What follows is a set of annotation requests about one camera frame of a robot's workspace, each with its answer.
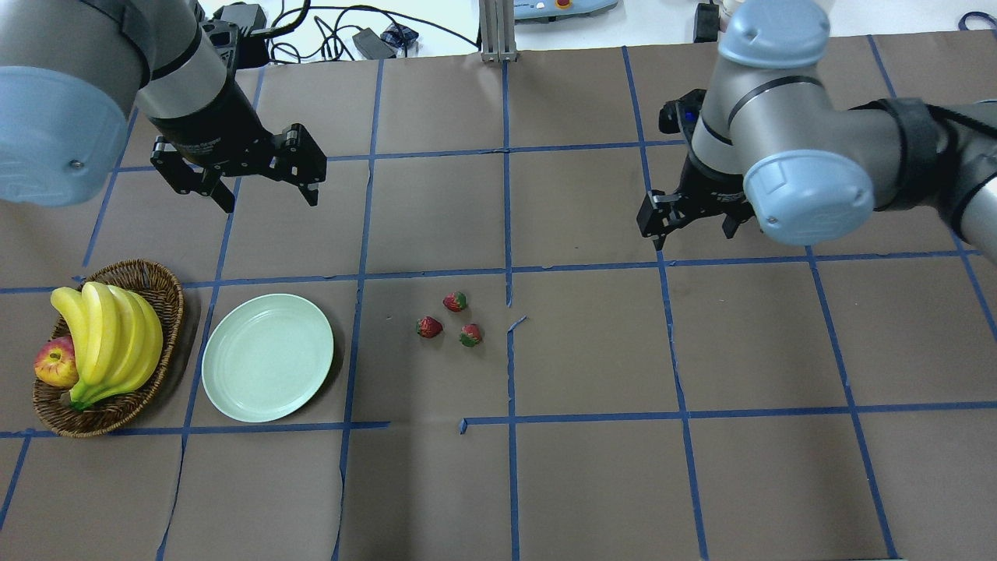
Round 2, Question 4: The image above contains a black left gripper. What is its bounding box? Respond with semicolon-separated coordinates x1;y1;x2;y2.
150;123;327;213

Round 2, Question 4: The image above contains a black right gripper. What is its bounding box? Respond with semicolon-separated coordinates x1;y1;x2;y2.
636;89;756;251

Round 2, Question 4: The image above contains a red strawberry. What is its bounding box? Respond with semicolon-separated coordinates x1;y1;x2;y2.
416;316;444;340
459;323;483;348
442;291;469;313

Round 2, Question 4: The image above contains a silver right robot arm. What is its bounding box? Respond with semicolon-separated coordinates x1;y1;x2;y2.
635;1;996;260

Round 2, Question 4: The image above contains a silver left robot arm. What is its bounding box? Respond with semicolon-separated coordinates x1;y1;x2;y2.
1;1;327;213

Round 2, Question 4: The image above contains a light green plate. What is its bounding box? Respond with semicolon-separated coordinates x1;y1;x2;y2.
202;294;335;423

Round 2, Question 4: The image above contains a black power adapter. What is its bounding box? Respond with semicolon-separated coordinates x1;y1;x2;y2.
352;27;396;60

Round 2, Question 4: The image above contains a yellow banana bunch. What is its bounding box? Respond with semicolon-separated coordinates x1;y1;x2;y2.
50;281;164;411

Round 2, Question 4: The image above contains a red apple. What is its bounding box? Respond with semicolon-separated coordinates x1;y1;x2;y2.
34;335;79;388

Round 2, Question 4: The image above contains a brown wicker basket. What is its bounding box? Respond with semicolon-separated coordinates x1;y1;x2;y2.
32;259;185;438

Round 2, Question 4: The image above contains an aluminium frame post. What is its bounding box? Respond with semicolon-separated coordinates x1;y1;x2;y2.
478;0;520;63

